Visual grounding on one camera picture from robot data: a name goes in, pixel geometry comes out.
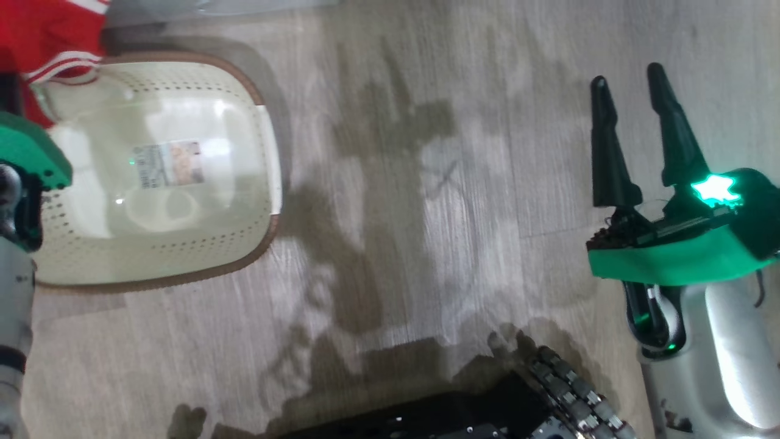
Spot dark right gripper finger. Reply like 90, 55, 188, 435
646, 62, 711, 188
589, 76, 644, 208

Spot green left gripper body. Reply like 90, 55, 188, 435
0, 112, 74, 252

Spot cream perforated laundry basket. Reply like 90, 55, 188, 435
27, 51, 284, 293

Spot paper label inside basket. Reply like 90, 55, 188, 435
133, 141, 205, 190

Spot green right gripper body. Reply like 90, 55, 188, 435
586, 174, 780, 287

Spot red garment with white stripes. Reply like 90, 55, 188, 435
0, 0, 110, 129

